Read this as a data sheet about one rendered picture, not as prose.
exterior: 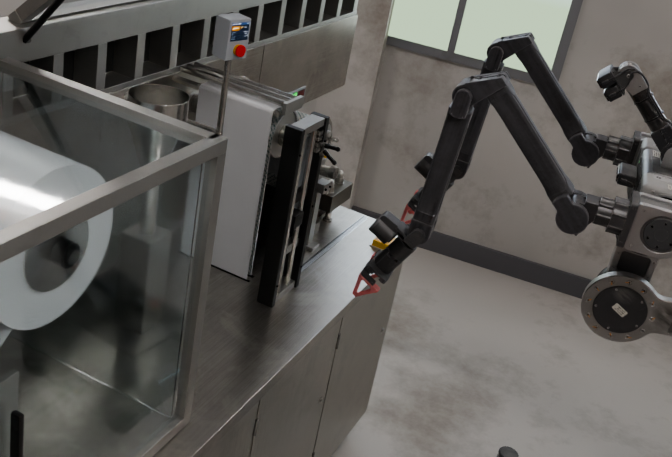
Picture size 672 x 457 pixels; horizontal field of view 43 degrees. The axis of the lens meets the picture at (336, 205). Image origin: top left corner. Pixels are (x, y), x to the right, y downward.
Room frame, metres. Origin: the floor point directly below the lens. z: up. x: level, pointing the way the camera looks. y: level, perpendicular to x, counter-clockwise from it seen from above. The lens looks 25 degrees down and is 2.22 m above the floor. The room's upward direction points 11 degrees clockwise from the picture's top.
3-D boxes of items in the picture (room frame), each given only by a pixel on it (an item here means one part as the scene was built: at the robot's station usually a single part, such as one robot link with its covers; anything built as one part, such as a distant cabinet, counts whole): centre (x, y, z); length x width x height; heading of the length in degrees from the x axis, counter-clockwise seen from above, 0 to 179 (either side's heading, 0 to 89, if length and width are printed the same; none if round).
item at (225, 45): (1.99, 0.32, 1.66); 0.07 x 0.07 x 0.10; 54
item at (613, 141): (2.36, -0.77, 1.45); 0.09 x 0.08 x 0.12; 166
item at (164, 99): (1.86, 0.45, 1.50); 0.14 x 0.14 x 0.06
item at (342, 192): (2.72, 0.17, 1.00); 0.40 x 0.16 x 0.06; 69
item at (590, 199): (1.89, -0.57, 1.43); 0.10 x 0.05 x 0.09; 76
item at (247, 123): (2.24, 0.36, 1.17); 0.34 x 0.05 x 0.54; 69
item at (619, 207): (1.88, -0.65, 1.45); 0.09 x 0.08 x 0.12; 166
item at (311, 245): (2.44, 0.06, 1.05); 0.06 x 0.05 x 0.31; 69
